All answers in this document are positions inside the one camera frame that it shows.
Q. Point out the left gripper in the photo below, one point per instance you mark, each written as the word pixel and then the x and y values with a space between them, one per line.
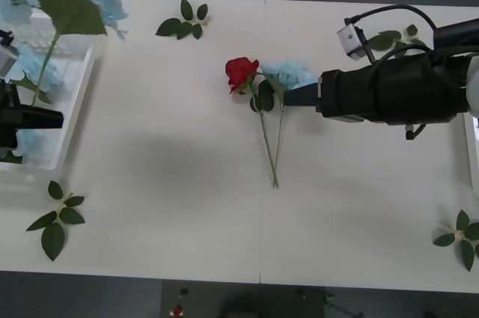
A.
pixel 8 116

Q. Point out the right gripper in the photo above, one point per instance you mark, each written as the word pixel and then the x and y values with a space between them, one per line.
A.
pixel 348 95

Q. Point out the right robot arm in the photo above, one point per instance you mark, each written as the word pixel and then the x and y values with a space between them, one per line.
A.
pixel 419 90

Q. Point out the shallow white plastic box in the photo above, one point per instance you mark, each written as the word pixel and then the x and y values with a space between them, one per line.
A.
pixel 472 153
pixel 80 86

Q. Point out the red rose green stem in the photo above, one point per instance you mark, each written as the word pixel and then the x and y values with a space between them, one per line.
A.
pixel 241 71

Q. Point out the loose green leaf twig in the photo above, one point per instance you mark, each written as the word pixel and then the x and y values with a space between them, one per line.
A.
pixel 466 250
pixel 385 39
pixel 52 237
pixel 176 28

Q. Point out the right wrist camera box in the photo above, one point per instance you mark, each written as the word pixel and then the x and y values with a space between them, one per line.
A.
pixel 350 41

